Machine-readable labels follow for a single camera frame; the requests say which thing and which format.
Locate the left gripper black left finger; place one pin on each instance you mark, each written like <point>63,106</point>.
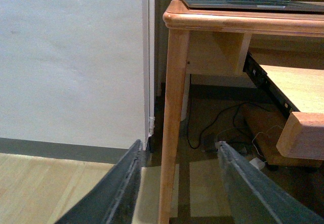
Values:
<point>113,198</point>

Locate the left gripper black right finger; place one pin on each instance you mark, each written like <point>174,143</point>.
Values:
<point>255,198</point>

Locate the white power adapter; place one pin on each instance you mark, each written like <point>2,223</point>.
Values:
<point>257,163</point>

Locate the power strip on floor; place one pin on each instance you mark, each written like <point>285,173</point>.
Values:
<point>211,145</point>

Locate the sliding wooden keyboard tray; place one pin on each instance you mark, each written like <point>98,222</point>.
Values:
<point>302,135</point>

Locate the wooden desk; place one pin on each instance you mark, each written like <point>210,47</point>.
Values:
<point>216,43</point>

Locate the black drawer slide rail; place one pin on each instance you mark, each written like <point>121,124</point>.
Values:
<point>261,80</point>

